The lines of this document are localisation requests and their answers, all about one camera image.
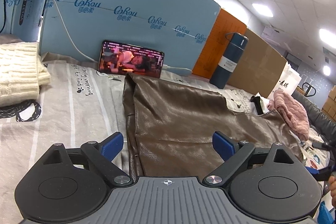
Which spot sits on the brown leather garment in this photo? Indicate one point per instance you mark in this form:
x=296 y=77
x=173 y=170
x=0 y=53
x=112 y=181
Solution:
x=170 y=127

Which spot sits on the brown cardboard box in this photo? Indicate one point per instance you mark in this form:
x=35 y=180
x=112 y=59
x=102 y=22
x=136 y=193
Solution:
x=259 y=67

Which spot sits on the blue foam board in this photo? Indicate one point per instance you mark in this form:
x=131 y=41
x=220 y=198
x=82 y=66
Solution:
x=77 y=28

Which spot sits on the white shopping bag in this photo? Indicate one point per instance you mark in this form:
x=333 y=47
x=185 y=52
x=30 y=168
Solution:
x=287 y=82

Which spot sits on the orange board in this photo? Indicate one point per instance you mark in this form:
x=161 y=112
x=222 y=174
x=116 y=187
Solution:
x=216 y=43

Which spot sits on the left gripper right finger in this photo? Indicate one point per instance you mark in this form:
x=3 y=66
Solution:
x=235 y=156

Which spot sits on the pink knitted sweater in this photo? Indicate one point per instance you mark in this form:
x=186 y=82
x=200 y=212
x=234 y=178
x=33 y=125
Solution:
x=292 y=112

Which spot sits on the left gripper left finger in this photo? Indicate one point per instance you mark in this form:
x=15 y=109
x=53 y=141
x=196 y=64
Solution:
x=100 y=157

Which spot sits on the smartphone with bright screen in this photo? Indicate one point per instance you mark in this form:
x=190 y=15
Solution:
x=121 y=59

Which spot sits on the stacked cardboard boxes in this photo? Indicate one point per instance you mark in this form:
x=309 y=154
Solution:
x=329 y=107

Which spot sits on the dark blue thermos bottle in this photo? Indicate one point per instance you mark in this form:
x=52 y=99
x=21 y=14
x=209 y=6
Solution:
x=229 y=60

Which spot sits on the black leather sofa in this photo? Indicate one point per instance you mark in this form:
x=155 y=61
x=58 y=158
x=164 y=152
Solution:
x=322 y=123

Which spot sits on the cream knitted sweater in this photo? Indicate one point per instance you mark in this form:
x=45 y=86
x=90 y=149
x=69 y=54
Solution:
x=22 y=73

